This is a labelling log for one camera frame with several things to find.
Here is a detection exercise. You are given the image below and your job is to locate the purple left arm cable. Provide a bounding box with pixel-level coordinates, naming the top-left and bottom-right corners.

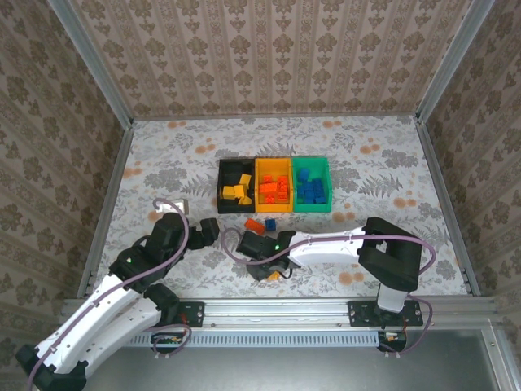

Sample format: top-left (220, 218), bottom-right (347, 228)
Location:
top-left (26, 197), bottom-right (192, 391)

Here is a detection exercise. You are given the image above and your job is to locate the orange plastic bin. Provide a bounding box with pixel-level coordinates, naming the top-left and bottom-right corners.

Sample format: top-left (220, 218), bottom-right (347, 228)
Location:
top-left (254, 156), bottom-right (295, 213)

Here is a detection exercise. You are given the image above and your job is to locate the thin aluminium back rail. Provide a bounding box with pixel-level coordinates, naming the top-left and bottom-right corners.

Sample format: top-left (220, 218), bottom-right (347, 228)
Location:
top-left (132, 112), bottom-right (420, 121)

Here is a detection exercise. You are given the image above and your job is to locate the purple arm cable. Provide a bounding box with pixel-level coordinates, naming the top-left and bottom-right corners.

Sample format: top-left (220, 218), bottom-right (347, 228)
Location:
top-left (26, 197), bottom-right (192, 391)
top-left (221, 226), bottom-right (437, 359)

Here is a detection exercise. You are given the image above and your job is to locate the grey metal panel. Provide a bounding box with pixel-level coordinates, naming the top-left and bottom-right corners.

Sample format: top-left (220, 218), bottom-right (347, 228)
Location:
top-left (81, 329), bottom-right (521, 391)

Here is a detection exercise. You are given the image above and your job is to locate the white slotted cable duct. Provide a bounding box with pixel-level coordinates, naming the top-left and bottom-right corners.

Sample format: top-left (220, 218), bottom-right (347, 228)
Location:
top-left (121, 330), bottom-right (408, 348)

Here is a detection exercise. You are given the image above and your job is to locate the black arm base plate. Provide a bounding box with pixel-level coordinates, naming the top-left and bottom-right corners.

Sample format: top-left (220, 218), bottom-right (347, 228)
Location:
top-left (348, 300), bottom-right (424, 328)
top-left (134, 301), bottom-right (204, 329)

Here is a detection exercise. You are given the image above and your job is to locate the black plastic bin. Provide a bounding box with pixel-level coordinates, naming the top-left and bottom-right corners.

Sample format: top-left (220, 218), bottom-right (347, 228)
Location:
top-left (217, 157), bottom-right (257, 215)

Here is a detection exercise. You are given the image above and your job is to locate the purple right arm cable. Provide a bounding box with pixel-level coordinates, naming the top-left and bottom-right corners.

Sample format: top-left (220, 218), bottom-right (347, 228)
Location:
top-left (221, 226), bottom-right (437, 359)

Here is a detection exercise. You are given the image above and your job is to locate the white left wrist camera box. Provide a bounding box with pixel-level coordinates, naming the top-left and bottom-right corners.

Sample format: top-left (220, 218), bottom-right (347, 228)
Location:
top-left (155, 197), bottom-right (190, 216)

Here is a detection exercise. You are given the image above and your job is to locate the aluminium frame post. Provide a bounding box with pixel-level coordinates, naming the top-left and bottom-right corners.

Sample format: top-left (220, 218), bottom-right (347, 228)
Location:
top-left (417, 0), bottom-right (496, 123)
top-left (46, 0), bottom-right (134, 128)

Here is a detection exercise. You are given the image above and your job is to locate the long aluminium base rail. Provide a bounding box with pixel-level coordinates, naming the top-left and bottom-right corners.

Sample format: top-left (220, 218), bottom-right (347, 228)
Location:
top-left (60, 297), bottom-right (500, 329)

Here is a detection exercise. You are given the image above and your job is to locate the aluminium side rail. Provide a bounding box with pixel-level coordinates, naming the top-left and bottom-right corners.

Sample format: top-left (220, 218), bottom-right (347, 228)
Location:
top-left (77, 120), bottom-right (135, 301)
top-left (414, 116), bottom-right (481, 297)

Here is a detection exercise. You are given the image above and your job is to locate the green plastic bin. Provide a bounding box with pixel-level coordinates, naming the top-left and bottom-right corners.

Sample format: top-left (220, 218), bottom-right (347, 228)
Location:
top-left (291, 156), bottom-right (331, 213)

